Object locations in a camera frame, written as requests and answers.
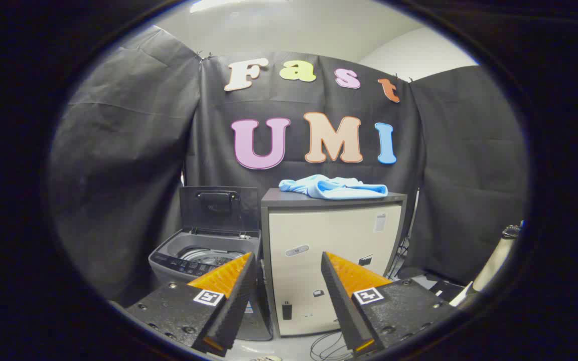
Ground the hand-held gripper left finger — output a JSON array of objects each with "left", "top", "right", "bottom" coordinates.
[{"left": 126, "top": 252, "right": 258, "bottom": 357}]

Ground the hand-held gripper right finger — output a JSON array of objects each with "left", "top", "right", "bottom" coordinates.
[{"left": 321, "top": 252, "right": 458, "bottom": 357}]

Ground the grey washing machine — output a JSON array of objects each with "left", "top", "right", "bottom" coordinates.
[{"left": 149, "top": 230, "right": 273, "bottom": 341}]

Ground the light blue garment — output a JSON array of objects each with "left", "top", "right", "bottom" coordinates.
[{"left": 278, "top": 174, "right": 389, "bottom": 200}]

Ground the beige cabinet with grey top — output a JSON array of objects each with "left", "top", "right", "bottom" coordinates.
[{"left": 260, "top": 188, "right": 408, "bottom": 337}]

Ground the black flat floor item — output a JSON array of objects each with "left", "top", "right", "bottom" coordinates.
[{"left": 427, "top": 280, "right": 466, "bottom": 302}]

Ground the black backdrop cloth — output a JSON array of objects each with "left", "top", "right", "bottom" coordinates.
[{"left": 48, "top": 25, "right": 529, "bottom": 306}]

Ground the ceiling light panel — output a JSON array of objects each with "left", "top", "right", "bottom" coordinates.
[{"left": 189, "top": 0, "right": 290, "bottom": 14}]

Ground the thin floor cable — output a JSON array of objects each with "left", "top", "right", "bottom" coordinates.
[{"left": 310, "top": 331, "right": 352, "bottom": 360}]

